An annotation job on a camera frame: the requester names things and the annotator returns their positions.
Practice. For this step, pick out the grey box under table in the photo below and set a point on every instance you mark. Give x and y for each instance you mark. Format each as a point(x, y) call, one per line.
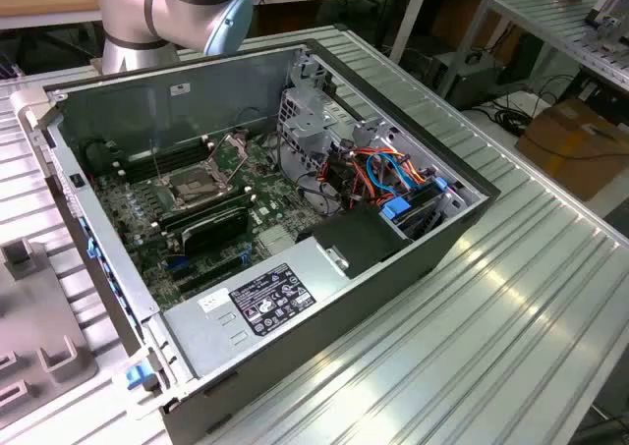
point(467, 79)

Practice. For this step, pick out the silver metal drive cage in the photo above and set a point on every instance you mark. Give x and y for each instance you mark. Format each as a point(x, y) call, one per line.
point(307, 121)

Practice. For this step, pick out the brown cardboard box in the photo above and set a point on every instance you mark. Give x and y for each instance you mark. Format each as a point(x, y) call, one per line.
point(575, 145)

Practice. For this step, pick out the metal slat side table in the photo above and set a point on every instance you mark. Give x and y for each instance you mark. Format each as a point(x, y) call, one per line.
point(550, 17)

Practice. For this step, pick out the thin metal locking lever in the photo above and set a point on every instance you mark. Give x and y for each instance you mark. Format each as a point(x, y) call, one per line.
point(157, 161)

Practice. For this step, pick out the silver chipset heatsink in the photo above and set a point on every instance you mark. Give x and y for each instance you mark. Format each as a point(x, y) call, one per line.
point(275, 243)

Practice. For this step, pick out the black graphics card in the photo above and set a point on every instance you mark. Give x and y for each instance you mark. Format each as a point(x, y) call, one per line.
point(216, 231)

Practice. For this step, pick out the black plastic shroud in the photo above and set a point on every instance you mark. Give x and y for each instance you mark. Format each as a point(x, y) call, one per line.
point(359, 239)

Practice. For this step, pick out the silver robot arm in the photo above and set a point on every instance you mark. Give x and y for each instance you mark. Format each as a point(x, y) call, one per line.
point(129, 13)

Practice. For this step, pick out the black PC case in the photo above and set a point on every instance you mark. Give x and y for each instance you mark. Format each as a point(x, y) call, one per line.
point(373, 302)

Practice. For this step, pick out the grey power supply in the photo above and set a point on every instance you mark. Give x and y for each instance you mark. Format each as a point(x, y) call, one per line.
point(221, 329)

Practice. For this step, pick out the green motherboard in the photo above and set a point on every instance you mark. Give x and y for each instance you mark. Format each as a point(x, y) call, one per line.
point(277, 194)

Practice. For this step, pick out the CPU socket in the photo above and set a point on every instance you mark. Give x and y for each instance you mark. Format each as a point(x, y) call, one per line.
point(190, 188)

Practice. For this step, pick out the blue case latch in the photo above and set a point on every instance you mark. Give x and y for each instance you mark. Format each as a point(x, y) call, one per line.
point(136, 375)

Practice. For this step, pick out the blue disk carrier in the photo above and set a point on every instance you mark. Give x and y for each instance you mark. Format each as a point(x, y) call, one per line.
point(394, 207)

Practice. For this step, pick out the grey parts rack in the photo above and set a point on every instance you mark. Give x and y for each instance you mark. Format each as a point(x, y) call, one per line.
point(29, 317)

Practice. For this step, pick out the black RAM slot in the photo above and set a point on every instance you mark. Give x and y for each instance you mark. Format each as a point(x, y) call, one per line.
point(147, 170)
point(211, 217)
point(206, 204)
point(167, 151)

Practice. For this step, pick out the black expansion slot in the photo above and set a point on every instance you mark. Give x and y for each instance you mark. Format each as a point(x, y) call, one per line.
point(211, 275)

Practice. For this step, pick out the black case fan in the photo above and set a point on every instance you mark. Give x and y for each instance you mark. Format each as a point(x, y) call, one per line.
point(98, 156)

